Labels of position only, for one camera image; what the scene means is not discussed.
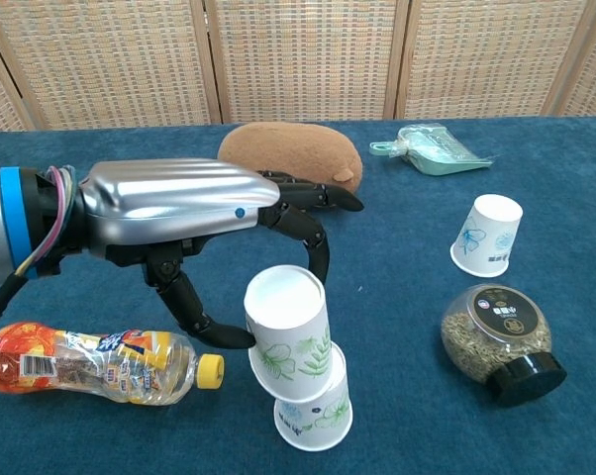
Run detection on paper cup green flower print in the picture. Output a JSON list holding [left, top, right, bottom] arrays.
[[243, 264, 335, 401]]

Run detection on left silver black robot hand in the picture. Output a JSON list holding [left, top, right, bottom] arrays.
[[77, 157, 366, 350]]

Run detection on teal dustpan with brush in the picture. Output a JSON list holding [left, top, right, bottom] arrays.
[[369, 124, 495, 177]]

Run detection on brown plush toy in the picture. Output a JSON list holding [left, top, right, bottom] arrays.
[[217, 123, 363, 197]]

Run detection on blue felt table cloth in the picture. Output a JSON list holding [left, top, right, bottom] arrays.
[[0, 116, 596, 475]]

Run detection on paper cup blue flower print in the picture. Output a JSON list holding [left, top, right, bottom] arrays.
[[449, 194, 524, 278]]

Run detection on glass jar black lid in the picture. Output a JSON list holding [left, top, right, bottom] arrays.
[[440, 283, 568, 409]]

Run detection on woven folding screen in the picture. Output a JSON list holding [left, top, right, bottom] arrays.
[[0, 0, 596, 134]]

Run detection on orange drink plastic bottle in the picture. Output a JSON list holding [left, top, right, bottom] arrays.
[[0, 321, 226, 407]]

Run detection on paper cup blue green print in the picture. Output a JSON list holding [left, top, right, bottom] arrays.
[[272, 344, 353, 451]]

